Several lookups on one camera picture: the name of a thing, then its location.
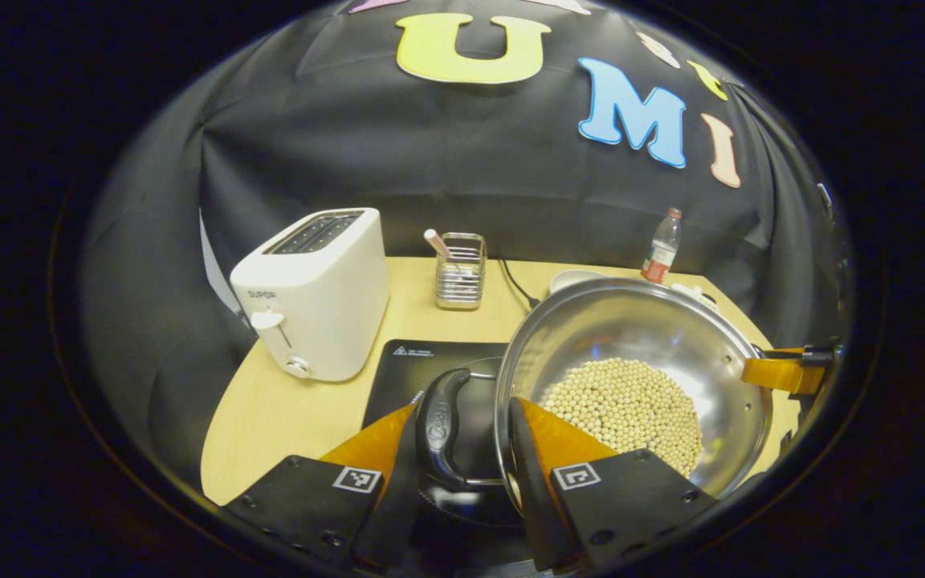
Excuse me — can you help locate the black induction cooktop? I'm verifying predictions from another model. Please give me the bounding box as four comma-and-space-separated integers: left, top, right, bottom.
361, 339, 528, 531

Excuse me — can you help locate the black power cable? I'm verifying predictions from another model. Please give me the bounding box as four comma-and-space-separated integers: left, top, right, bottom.
498, 257, 542, 310

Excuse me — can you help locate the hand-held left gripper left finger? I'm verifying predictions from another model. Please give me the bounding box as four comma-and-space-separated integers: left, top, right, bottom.
222, 391, 425, 572

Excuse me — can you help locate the white toaster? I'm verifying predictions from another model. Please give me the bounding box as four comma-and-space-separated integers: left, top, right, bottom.
230, 208, 390, 383

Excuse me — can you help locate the clear plastic water bottle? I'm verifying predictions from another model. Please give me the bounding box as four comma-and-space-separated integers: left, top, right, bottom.
641, 208, 683, 283

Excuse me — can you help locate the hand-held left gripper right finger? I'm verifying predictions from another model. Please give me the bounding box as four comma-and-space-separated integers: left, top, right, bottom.
508, 397, 720, 572

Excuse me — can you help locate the wire utensil holder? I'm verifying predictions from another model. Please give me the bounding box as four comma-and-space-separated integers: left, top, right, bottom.
435, 232, 487, 311

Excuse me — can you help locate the white oval plate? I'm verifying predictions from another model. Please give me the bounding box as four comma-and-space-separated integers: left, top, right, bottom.
548, 269, 612, 295

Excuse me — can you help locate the white divided dish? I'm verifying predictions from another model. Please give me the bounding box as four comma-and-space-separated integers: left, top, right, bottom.
671, 283, 720, 310

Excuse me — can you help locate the stainless steel pot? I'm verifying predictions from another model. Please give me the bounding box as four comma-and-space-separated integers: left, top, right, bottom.
416, 278, 774, 515

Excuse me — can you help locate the black backdrop cloth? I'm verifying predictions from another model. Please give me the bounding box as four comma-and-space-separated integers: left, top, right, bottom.
81, 0, 853, 482

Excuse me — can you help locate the large pile of soybeans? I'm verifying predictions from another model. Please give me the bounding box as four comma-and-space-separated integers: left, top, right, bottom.
539, 358, 704, 478

